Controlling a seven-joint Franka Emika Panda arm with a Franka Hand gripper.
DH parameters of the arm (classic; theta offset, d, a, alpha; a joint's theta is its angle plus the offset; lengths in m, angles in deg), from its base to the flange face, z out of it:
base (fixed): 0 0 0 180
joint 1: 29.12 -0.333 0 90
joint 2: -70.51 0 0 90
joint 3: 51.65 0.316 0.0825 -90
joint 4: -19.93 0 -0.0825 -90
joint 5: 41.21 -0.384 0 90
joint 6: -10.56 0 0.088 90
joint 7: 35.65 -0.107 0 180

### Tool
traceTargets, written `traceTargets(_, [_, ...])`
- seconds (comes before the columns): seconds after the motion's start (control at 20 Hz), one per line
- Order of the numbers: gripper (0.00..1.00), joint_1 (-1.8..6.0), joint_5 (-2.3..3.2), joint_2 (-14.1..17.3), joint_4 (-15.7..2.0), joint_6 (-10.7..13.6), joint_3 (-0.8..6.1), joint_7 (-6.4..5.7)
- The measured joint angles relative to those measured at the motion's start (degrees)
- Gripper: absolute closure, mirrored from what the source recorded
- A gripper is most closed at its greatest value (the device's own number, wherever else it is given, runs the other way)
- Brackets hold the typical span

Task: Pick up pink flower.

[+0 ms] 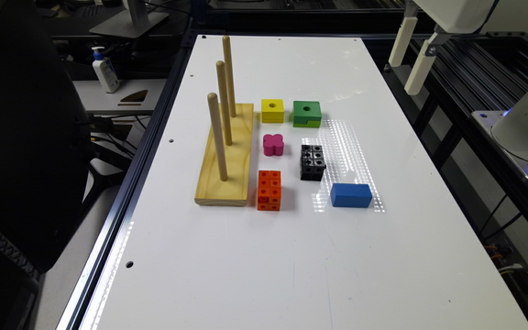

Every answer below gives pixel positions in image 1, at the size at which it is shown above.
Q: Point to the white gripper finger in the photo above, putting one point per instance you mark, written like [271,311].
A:
[424,62]
[402,40]

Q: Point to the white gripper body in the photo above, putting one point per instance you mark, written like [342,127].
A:
[457,16]

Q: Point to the pink flower block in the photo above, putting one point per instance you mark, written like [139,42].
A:
[273,145]

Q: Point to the green cube with hole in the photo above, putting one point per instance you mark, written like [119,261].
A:
[306,114]

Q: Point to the black linking cubes block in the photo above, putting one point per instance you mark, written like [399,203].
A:
[312,163]

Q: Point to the blue rectangular block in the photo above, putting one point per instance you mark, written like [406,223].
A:
[351,195]

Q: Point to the yellow cube with hole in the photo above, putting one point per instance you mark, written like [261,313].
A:
[272,111]

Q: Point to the rear wooden peg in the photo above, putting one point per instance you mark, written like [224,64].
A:
[229,75]

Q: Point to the wooden peg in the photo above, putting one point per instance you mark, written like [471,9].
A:
[225,114]
[217,135]
[229,75]

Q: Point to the middle wooden peg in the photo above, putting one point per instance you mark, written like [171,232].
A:
[225,114]

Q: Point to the orange linking cubes block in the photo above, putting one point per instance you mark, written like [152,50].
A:
[269,190]

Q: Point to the front wooden peg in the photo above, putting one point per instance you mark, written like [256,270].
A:
[217,135]

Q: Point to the wooden peg board base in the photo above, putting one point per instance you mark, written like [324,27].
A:
[234,191]

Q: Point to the grey monitor stand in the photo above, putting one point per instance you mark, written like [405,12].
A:
[131,23]

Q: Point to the white lotion pump bottle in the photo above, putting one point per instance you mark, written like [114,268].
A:
[105,71]

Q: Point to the black office chair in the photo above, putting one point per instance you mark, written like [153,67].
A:
[45,143]

